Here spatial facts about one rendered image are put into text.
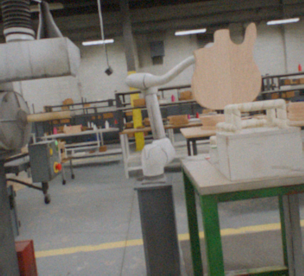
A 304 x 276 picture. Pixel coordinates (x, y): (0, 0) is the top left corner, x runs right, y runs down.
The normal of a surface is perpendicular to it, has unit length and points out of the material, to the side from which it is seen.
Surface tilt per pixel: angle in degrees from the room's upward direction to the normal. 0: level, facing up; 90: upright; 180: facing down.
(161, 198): 90
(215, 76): 91
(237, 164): 90
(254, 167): 90
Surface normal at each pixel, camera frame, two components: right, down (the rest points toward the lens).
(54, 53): 0.02, 0.05
